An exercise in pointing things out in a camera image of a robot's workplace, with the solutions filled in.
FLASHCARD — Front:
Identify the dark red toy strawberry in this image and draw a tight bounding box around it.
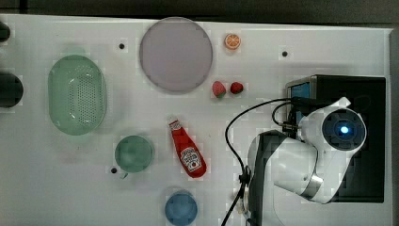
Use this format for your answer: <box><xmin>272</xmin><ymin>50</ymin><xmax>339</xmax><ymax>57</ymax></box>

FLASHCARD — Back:
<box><xmin>230</xmin><ymin>82</ymin><xmax>244</xmax><ymax>94</ymax></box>

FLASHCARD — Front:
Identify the red ketchup bottle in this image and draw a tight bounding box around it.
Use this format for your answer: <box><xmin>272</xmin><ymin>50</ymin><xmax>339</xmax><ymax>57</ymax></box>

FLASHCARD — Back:
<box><xmin>168</xmin><ymin>116</ymin><xmax>207</xmax><ymax>178</ymax></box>

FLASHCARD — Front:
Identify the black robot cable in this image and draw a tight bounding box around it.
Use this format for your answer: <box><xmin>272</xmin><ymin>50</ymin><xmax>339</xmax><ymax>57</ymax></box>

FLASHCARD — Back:
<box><xmin>220</xmin><ymin>97</ymin><xmax>318</xmax><ymax>226</ymax></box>

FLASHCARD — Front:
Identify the black toaster oven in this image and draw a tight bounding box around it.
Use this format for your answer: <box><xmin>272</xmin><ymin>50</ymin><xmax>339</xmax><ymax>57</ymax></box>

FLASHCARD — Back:
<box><xmin>286</xmin><ymin>74</ymin><xmax>386</xmax><ymax>203</ymax></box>

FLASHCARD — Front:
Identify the purple round plate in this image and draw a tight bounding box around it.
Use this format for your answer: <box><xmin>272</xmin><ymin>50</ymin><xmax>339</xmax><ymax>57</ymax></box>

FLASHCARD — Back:
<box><xmin>139</xmin><ymin>17</ymin><xmax>213</xmax><ymax>92</ymax></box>

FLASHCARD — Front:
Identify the black knob at edge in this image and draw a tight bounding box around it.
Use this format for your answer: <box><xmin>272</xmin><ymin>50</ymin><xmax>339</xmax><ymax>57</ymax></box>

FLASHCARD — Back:
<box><xmin>0</xmin><ymin>22</ymin><xmax>10</xmax><ymax>42</ymax></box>

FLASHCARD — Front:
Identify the green perforated basket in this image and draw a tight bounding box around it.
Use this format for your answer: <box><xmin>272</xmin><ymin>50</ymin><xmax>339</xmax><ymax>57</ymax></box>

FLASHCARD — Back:
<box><xmin>48</xmin><ymin>55</ymin><xmax>107</xmax><ymax>136</ymax></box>

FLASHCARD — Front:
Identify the light red toy strawberry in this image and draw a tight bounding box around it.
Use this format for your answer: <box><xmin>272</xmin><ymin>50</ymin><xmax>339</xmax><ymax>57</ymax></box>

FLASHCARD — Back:
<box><xmin>212</xmin><ymin>81</ymin><xmax>226</xmax><ymax>98</ymax></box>

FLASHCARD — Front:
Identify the yellow white popcorn toy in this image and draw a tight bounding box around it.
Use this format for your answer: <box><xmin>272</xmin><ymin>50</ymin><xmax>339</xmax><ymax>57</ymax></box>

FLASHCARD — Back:
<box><xmin>235</xmin><ymin>195</ymin><xmax>248</xmax><ymax>215</ymax></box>

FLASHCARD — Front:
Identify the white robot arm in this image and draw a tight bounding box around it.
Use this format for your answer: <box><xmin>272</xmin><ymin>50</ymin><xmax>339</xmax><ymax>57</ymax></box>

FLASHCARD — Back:
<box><xmin>243</xmin><ymin>97</ymin><xmax>367</xmax><ymax>226</ymax></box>

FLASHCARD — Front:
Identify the orange slice toy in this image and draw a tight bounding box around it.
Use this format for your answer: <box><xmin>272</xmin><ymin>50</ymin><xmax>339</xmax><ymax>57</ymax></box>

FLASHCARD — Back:
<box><xmin>224</xmin><ymin>34</ymin><xmax>241</xmax><ymax>50</ymax></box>

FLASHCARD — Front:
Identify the black cylinder at edge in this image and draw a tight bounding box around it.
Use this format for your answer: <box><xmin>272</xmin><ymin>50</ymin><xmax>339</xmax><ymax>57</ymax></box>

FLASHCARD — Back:
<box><xmin>0</xmin><ymin>73</ymin><xmax>24</xmax><ymax>107</ymax></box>

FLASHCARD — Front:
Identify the blue cup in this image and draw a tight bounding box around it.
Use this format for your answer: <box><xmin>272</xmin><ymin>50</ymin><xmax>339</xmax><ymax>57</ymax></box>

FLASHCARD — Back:
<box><xmin>165</xmin><ymin>191</ymin><xmax>199</xmax><ymax>226</ymax></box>

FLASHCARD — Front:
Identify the green cup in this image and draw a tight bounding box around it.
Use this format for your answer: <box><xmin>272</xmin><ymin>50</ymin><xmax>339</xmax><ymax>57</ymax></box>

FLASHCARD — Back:
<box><xmin>114</xmin><ymin>136</ymin><xmax>154</xmax><ymax>179</ymax></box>

